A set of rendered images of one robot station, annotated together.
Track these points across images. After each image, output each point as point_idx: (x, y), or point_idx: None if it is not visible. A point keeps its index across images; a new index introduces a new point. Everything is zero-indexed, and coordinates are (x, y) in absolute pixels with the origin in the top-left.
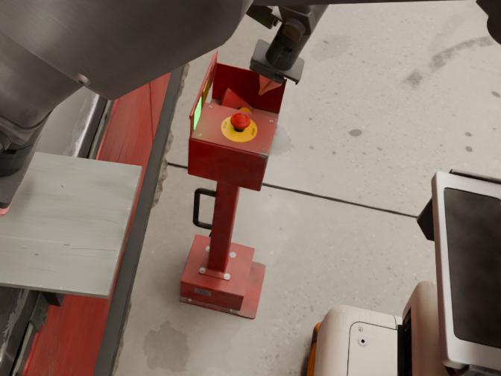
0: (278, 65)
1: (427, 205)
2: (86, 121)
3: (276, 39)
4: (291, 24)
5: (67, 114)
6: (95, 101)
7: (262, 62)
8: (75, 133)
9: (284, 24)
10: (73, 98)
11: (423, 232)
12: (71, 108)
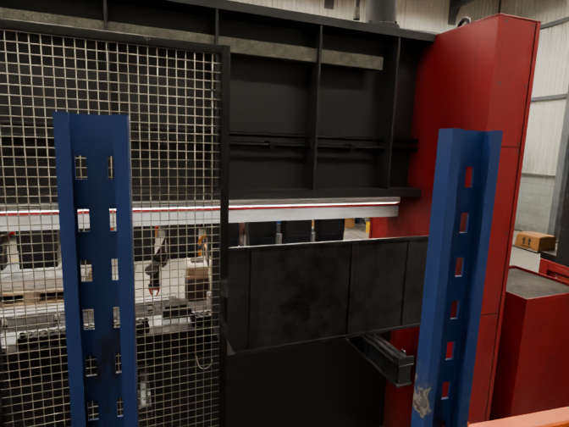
0: (159, 281)
1: (208, 257)
2: (200, 301)
3: (155, 275)
4: (168, 259)
5: (199, 303)
6: (190, 302)
7: (159, 283)
8: (205, 301)
9: (165, 263)
10: (191, 304)
11: (208, 265)
12: (196, 303)
